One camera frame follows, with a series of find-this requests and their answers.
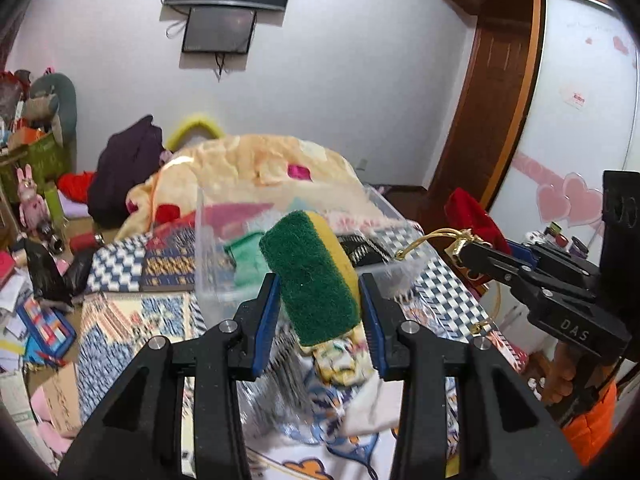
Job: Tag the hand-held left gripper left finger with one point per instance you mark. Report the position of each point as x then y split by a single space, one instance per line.
264 327

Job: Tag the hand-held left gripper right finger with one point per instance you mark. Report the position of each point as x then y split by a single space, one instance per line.
374 327

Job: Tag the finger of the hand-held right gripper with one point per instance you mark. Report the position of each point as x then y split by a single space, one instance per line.
545 260
482 262

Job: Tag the green and yellow sponge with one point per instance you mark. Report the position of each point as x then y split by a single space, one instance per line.
310 275

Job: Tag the clear plastic container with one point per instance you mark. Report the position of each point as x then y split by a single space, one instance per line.
212 260

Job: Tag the person's right forearm orange sleeve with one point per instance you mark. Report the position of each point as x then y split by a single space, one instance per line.
590 425

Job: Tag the person's right hand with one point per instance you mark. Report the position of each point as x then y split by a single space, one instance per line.
562 375

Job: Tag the red velvet cloth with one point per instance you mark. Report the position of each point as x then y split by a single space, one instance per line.
472 220

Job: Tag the yellow floral cloth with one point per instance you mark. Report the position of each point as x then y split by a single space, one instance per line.
345 362

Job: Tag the green cloth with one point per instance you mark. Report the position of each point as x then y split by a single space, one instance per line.
245 260

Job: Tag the white cloth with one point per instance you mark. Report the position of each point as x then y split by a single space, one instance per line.
372 407

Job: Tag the blue patterned bed cover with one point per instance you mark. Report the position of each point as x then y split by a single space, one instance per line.
125 320

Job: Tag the white heart-print sliding door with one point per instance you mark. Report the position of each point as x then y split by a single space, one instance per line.
580 100

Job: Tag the peach floral blanket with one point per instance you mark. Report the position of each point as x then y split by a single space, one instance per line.
240 165

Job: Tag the brown wooden wardrobe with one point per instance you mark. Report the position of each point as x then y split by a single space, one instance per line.
492 85

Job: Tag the dark purple garment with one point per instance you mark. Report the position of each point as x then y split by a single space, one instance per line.
127 170

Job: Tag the brown cardboard piece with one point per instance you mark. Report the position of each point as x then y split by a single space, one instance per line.
62 400

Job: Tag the blue patterned pencil case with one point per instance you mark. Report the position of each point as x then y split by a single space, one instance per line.
47 327

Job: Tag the black plastic bag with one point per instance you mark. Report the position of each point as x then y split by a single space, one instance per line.
47 275

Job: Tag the red garment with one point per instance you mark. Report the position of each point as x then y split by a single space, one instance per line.
75 185

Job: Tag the pink bunny toy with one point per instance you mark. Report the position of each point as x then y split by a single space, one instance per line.
31 205

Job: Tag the green cardboard box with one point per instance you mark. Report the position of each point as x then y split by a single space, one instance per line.
35 165

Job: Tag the grey plush toy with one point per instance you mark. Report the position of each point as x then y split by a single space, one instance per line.
62 97

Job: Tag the small black wall screen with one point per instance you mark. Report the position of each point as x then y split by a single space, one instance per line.
219 29

